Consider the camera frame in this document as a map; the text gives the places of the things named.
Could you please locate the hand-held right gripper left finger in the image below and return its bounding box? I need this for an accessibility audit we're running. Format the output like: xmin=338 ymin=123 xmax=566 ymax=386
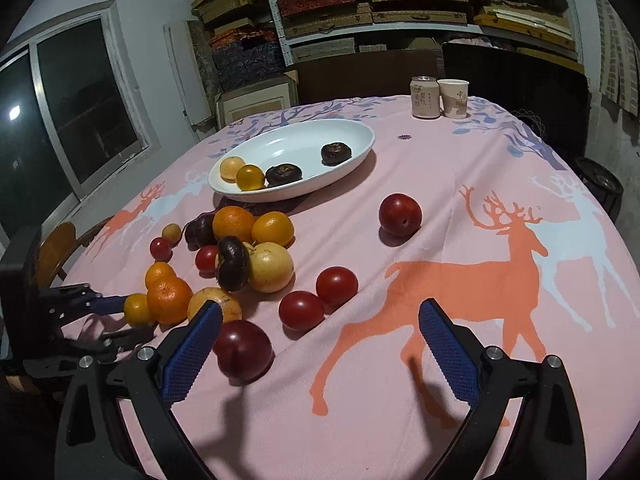
xmin=54 ymin=300 xmax=224 ymax=480

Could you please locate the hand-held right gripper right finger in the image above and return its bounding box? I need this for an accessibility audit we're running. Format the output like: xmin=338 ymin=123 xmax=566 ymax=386
xmin=418 ymin=298 xmax=587 ymax=480

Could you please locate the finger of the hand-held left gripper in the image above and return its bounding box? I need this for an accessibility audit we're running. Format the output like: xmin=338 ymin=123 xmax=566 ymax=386
xmin=59 ymin=326 xmax=157 ymax=364
xmin=39 ymin=283 xmax=132 ymax=324

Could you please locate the small orange mandarin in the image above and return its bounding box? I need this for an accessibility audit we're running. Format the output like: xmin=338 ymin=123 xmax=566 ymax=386
xmin=123 ymin=293 xmax=155 ymax=327
xmin=145 ymin=261 xmax=178 ymax=289

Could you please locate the red plum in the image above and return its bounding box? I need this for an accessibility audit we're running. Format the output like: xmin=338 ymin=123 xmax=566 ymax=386
xmin=378 ymin=192 xmax=423 ymax=237
xmin=213 ymin=320 xmax=274 ymax=381

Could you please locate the yellow apricot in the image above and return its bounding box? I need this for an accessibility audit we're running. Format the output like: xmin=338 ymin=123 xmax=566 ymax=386
xmin=187 ymin=286 xmax=243 ymax=323
xmin=220 ymin=156 xmax=246 ymax=183

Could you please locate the dark purple plum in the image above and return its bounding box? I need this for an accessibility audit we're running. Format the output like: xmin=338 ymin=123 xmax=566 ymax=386
xmin=184 ymin=213 xmax=217 ymax=251

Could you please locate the large pale yellow apple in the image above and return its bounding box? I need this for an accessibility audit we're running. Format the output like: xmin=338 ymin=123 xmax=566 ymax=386
xmin=243 ymin=241 xmax=295 ymax=294

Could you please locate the red tomato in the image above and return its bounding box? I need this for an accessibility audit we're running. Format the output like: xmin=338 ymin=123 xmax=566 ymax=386
xmin=278 ymin=290 xmax=326 ymax=332
xmin=315 ymin=266 xmax=359 ymax=310

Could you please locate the large orange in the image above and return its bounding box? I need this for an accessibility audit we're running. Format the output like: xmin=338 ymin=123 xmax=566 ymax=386
xmin=212 ymin=205 xmax=256 ymax=243

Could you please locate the yellow-orange tangerine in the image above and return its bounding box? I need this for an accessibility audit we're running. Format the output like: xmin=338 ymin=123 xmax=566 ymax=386
xmin=235 ymin=164 xmax=266 ymax=192

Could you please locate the white oval plate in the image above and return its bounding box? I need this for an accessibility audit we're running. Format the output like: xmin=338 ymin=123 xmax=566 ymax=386
xmin=208 ymin=119 xmax=376 ymax=204

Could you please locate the wooden chair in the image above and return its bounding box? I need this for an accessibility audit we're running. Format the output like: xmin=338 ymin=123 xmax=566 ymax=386
xmin=37 ymin=216 xmax=116 ymax=286

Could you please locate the dark sliding window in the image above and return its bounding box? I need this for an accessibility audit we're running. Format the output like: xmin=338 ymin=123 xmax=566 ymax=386
xmin=0 ymin=2 xmax=151 ymax=241

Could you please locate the pink deer print tablecloth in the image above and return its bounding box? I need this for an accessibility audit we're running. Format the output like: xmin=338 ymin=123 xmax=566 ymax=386
xmin=47 ymin=94 xmax=640 ymax=480

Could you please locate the black round object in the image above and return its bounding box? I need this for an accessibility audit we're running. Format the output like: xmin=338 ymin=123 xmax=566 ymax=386
xmin=575 ymin=156 xmax=624 ymax=221

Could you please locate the white door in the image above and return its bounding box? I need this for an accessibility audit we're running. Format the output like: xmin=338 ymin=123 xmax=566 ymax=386
xmin=164 ymin=21 xmax=212 ymax=142

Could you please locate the framed wooden board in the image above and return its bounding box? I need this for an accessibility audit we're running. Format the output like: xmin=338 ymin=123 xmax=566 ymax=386
xmin=215 ymin=71 xmax=300 ymax=129

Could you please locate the white paper cup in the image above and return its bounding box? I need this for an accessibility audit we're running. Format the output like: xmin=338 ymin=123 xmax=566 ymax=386
xmin=437 ymin=78 xmax=471 ymax=119

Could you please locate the pink drink can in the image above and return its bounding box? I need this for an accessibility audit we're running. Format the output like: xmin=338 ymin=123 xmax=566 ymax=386
xmin=411 ymin=76 xmax=442 ymax=120

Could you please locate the stack of patterned boxes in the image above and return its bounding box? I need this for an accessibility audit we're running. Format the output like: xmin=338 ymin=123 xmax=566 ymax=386
xmin=191 ymin=0 xmax=287 ymax=92

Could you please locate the brown cardboard sheet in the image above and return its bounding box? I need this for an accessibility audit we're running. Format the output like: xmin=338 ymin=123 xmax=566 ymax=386
xmin=297 ymin=49 xmax=442 ymax=111

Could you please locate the grey metal shelf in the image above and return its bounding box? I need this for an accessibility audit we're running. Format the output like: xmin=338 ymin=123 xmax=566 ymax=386
xmin=257 ymin=0 xmax=586 ymax=68

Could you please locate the beige checked curtain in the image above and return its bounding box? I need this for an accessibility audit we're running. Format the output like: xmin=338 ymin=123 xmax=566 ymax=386
xmin=592 ymin=0 xmax=640 ymax=117

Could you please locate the pile of woven flat boxes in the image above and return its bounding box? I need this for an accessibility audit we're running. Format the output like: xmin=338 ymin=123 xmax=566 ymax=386
xmin=265 ymin=0 xmax=576 ymax=56

